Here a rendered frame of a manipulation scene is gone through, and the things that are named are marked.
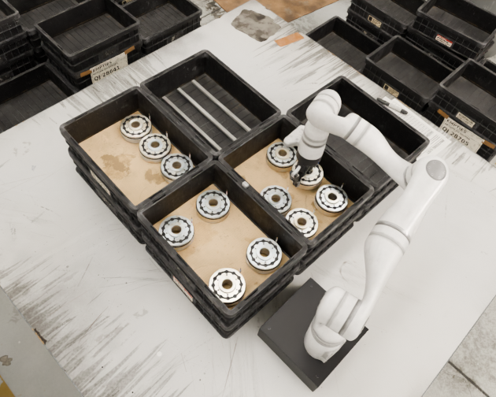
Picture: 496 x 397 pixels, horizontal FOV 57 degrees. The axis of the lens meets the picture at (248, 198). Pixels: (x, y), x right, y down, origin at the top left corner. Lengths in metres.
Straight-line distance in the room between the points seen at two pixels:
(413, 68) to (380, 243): 1.80
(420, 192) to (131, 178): 0.86
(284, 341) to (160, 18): 2.00
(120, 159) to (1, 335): 1.06
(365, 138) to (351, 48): 1.79
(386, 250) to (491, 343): 1.46
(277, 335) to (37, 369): 1.18
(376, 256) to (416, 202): 0.17
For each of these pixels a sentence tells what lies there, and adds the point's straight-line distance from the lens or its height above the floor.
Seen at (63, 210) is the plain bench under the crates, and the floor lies 0.70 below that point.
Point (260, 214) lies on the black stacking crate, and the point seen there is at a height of 0.89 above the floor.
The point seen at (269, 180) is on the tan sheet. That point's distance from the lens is 1.50.
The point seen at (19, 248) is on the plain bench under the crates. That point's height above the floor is 0.70.
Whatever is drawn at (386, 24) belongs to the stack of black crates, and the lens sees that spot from 2.96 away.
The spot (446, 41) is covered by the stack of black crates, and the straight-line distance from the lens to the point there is 2.81.
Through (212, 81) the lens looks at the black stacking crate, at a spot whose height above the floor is 0.83.
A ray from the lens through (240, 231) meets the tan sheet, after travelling 1.40.
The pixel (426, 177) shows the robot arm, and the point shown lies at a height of 1.18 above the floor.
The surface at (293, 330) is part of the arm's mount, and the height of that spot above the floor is 0.77.
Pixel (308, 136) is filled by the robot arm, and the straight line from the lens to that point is 1.28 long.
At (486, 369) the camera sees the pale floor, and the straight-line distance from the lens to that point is 2.45.
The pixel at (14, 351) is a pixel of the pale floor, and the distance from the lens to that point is 2.26.
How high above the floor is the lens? 2.06
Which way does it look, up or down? 57 degrees down
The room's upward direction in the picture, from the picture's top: 9 degrees clockwise
